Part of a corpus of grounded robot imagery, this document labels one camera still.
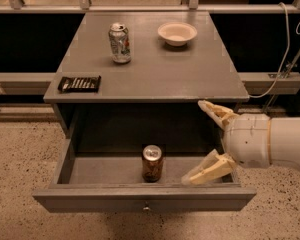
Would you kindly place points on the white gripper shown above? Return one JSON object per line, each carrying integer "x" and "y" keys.
{"x": 247, "y": 140}

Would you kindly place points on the orange soda can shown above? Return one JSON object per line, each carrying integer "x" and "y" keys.
{"x": 152, "y": 163}

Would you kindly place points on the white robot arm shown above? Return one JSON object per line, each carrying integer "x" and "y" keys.
{"x": 284, "y": 142}

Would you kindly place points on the open grey drawer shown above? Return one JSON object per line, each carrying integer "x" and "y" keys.
{"x": 112, "y": 182}

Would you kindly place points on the silver green soda can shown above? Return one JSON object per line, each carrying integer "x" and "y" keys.
{"x": 119, "y": 43}

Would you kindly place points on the grey cabinet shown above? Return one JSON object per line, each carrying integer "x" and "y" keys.
{"x": 157, "y": 72}

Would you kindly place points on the metal stand rod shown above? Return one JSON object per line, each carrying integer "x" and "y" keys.
{"x": 270, "y": 102}

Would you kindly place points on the white bowl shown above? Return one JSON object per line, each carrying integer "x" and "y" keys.
{"x": 177, "y": 33}

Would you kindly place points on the black snack packet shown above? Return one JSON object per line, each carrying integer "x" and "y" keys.
{"x": 79, "y": 84}

